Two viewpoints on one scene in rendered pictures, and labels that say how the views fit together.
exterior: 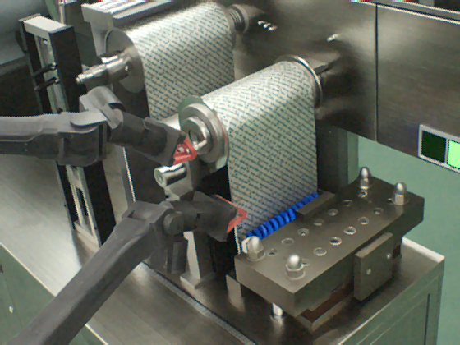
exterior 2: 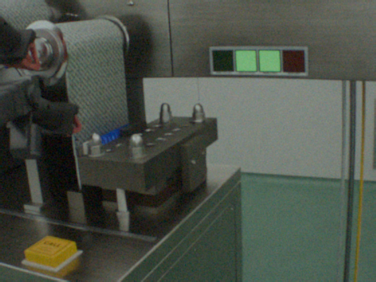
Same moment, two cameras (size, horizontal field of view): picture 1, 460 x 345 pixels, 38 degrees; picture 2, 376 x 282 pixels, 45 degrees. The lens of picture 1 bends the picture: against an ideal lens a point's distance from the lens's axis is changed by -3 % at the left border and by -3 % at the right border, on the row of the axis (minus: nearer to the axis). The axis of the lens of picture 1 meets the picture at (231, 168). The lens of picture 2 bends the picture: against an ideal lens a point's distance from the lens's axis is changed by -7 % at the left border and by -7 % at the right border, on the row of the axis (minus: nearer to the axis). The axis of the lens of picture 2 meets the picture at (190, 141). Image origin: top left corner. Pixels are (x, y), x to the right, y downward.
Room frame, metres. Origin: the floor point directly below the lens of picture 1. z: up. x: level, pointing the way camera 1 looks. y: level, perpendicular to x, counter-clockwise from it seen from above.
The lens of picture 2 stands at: (0.08, 0.24, 1.31)
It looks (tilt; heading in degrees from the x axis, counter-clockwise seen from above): 15 degrees down; 333
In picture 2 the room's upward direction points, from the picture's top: 4 degrees counter-clockwise
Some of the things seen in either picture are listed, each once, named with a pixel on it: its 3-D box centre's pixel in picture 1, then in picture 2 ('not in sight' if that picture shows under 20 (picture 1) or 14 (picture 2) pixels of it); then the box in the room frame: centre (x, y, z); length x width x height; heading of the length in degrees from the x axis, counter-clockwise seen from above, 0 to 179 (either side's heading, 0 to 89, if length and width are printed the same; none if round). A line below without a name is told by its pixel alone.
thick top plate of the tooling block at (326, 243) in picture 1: (334, 237); (155, 147); (1.11, -0.19, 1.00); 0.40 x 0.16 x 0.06; 128
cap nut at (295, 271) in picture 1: (294, 264); (136, 145); (0.98, -0.09, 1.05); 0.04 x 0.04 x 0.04
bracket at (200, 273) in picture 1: (187, 221); (29, 144); (1.15, 0.10, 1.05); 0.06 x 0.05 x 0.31; 128
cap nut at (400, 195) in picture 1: (400, 190); (198, 111); (1.17, -0.34, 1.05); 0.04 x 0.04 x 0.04
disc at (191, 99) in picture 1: (203, 132); (43, 53); (1.15, 0.05, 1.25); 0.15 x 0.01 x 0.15; 38
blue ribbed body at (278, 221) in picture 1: (286, 218); (111, 139); (1.16, -0.10, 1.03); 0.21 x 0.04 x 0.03; 128
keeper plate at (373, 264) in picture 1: (374, 266); (195, 162); (1.05, -0.26, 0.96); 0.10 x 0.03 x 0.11; 128
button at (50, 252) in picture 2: not in sight; (51, 252); (0.88, 0.13, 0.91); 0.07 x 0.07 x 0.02; 38
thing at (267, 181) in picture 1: (276, 180); (100, 104); (1.18, -0.09, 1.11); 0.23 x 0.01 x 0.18; 128
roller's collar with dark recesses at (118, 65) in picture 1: (112, 66); not in sight; (1.33, 0.22, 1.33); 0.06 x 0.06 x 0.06; 38
